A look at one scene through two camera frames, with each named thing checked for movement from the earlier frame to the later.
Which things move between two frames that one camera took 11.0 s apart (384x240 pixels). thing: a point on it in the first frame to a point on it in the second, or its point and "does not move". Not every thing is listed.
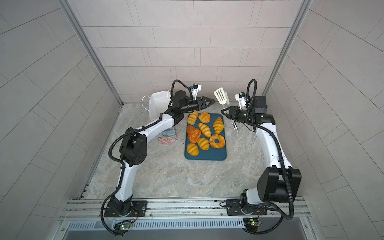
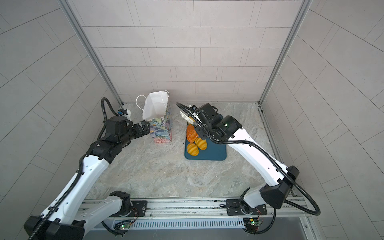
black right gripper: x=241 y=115 to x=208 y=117
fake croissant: x=193 y=149 does not move
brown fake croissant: x=193 y=134 does not move
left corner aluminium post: x=70 y=8 does not move
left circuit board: x=125 y=226 does not move
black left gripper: x=197 y=105 to x=146 y=130
